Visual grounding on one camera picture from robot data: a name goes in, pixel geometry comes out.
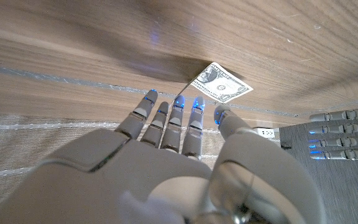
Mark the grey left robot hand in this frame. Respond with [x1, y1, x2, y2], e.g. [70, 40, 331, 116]
[308, 107, 358, 195]

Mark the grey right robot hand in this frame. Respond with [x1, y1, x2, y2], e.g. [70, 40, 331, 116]
[0, 89, 328, 224]

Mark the one dollar bill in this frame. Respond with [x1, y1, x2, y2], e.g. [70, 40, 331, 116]
[174, 62, 254, 105]

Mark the white power strip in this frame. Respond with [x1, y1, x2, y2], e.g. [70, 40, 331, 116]
[253, 126, 275, 139]

